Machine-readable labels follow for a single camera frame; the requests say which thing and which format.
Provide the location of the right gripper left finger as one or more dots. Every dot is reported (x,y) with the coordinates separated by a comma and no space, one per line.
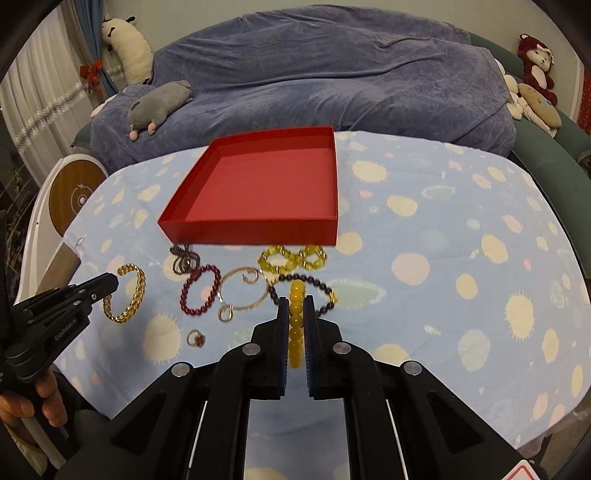
(258,369)

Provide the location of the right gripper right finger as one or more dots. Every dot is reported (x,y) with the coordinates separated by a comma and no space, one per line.
(335,368)

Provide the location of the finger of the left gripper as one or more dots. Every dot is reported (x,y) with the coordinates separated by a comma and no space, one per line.
(97,287)

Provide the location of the dark bead bracelet gold accent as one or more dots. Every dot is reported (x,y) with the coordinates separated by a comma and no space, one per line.
(305,280)

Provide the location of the small purple bead strand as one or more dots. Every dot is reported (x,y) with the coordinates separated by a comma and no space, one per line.
(185,259)

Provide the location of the rose gold hoop earring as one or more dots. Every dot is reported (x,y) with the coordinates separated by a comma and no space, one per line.
(250,275)

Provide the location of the person's left hand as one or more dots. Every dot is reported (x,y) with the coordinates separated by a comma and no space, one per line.
(16,407)

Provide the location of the brown cardboard tag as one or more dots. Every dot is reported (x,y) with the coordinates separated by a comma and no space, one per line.
(60,270)

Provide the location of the round white wooden device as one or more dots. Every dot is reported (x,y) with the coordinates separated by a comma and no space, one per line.
(65,191)

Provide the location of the light blue patterned tablecloth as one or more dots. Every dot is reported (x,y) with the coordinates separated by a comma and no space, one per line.
(446,255)

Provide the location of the grey mouse plush toy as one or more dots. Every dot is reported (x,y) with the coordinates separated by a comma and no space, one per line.
(151,110)

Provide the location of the red shallow cardboard tray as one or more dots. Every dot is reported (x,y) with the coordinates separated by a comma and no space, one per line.
(266,187)

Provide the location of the white sheer curtain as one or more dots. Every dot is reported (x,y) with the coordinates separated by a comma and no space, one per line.
(43,98)

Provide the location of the red bow curtain tie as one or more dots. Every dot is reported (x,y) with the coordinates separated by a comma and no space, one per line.
(91,75)

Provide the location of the white long plush toy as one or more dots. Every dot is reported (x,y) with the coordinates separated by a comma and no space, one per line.
(132,49)

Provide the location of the blue curtain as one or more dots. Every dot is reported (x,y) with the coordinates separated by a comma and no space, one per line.
(90,15)

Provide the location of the blue grey bed blanket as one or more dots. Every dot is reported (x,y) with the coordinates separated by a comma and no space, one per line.
(352,69)

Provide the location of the beige cushion plush toy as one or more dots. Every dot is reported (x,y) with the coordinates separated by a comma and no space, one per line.
(527,103)

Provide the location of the red monkey plush toy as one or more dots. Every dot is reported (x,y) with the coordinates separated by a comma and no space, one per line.
(538,60)

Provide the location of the green bed frame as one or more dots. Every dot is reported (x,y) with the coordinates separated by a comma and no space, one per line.
(552,162)

